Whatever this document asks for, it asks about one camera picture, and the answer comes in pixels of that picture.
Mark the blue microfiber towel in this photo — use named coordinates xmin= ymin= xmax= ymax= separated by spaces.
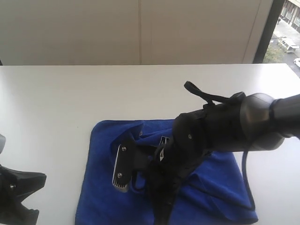
xmin=75 ymin=120 xmax=258 ymax=225

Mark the white car outside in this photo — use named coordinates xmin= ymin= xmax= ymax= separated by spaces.
xmin=293 ymin=58 xmax=300 ymax=68

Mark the dark window frame post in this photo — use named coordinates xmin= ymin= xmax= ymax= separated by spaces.
xmin=253 ymin=0 xmax=284 ymax=64

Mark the white bus outside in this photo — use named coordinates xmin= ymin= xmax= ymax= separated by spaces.
xmin=279 ymin=37 xmax=300 ymax=53

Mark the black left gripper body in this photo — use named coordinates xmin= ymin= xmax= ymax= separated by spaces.
xmin=0 ymin=165 xmax=19 ymax=225

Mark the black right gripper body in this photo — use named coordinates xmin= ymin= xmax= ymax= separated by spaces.
xmin=145 ymin=150 xmax=188 ymax=211

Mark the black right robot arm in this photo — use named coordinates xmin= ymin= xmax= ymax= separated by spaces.
xmin=146 ymin=91 xmax=300 ymax=225

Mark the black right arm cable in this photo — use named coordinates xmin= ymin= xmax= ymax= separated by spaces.
xmin=131 ymin=81 xmax=256 ymax=211

